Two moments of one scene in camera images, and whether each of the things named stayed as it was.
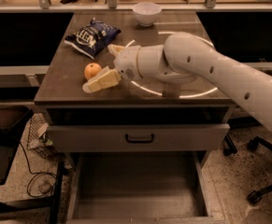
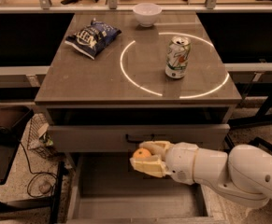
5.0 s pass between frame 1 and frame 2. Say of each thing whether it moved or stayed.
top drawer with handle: stayed
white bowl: stayed
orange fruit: moved
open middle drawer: stayed
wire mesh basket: stayed
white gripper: moved
